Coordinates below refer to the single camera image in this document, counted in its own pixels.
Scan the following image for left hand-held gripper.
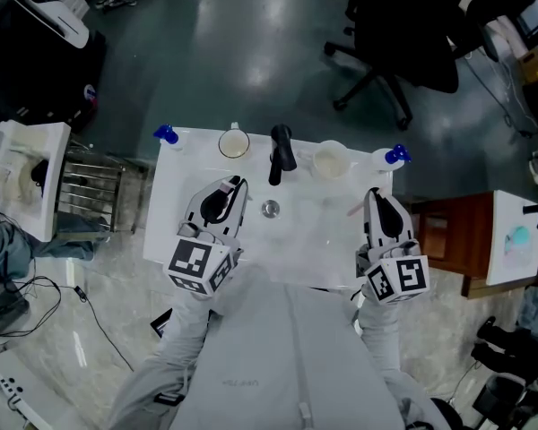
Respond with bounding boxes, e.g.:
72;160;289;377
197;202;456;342
163;176;251;297

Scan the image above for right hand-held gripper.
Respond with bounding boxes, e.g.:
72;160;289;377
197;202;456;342
355;186;431;305

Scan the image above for white plastic cup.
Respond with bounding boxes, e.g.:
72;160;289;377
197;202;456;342
312;139;351;180

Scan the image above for person's left forearm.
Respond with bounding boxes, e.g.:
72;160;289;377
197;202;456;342
150;279;228;375

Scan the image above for person's right forearm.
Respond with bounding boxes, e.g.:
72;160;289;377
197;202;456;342
355;282;416;387

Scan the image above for clear glass mug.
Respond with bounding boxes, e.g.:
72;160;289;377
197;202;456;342
217;122;252;159

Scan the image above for white washbasin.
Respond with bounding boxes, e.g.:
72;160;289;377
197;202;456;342
142;126;395;291

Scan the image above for brown wooden cabinet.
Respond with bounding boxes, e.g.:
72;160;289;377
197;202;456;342
411;192;499;300

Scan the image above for white basin with coloured stain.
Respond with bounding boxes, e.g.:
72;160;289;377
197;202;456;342
485;189;538;287

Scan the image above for black tablet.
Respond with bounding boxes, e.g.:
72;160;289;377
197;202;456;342
149;307;174;339

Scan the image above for small black faucet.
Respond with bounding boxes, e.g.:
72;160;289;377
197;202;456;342
521;201;538;231

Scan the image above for black office chair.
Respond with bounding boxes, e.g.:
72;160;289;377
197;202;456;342
324;0;470;132

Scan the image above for person's white jacket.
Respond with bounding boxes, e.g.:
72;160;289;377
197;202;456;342
107;262;454;430

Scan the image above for black shoes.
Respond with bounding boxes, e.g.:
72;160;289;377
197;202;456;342
469;314;538;378

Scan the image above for cardboard box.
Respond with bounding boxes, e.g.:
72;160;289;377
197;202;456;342
516;46;538;85

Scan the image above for white basin with clutter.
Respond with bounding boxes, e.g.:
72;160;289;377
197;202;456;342
0;117;73;243

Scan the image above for blue grey cloth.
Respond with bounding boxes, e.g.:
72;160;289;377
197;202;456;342
0;215;111;295

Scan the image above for black bin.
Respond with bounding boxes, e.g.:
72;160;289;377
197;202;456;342
472;373;526;421

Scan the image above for white and black appliance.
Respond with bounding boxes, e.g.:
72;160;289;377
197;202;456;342
11;0;91;49

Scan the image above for metal wire rack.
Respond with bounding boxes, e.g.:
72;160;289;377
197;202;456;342
55;142;141;236

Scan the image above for black floor cable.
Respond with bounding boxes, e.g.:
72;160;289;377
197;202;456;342
8;274;135;373

